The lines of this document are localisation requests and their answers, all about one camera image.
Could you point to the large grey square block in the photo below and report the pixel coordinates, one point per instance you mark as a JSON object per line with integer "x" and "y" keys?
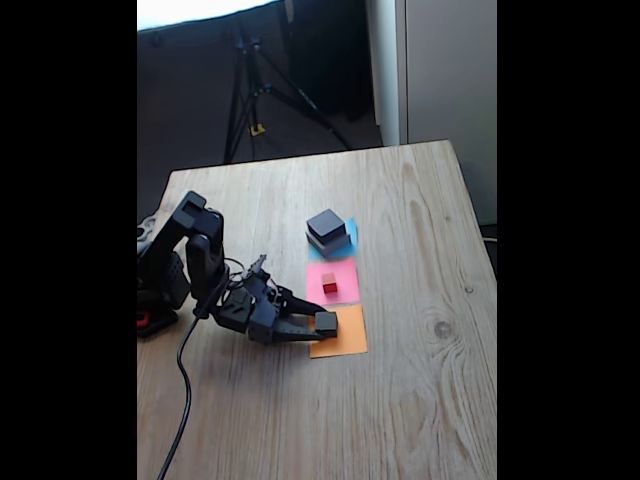
{"x": 337, "y": 246}

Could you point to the black tripod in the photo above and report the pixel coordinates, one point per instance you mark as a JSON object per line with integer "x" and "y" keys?
{"x": 248, "y": 90}

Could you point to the small dark grey cube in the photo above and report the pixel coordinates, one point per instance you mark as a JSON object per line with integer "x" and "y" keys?
{"x": 326, "y": 322}

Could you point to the white grey cabinet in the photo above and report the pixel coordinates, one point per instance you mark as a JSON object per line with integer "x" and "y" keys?
{"x": 450, "y": 75}

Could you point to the yellow tag on tripod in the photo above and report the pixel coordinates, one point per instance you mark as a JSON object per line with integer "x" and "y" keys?
{"x": 257, "y": 130}

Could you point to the orange paper sheet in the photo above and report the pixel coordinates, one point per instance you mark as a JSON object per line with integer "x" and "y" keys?
{"x": 355, "y": 335}

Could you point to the blue paper sheet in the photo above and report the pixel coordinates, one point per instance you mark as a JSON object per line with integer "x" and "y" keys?
{"x": 354, "y": 227}

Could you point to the bright white light panel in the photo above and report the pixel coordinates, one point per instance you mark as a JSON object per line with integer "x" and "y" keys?
{"x": 200, "y": 10}

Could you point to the red black table clamp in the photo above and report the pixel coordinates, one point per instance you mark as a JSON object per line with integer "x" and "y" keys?
{"x": 142, "y": 318}

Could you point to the medium black square block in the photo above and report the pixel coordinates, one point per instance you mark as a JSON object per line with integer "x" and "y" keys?
{"x": 326, "y": 222}

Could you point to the small red cube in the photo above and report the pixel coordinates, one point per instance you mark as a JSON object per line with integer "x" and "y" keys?
{"x": 329, "y": 284}

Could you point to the pink paper sheet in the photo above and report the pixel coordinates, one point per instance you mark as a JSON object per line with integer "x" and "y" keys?
{"x": 345, "y": 282}

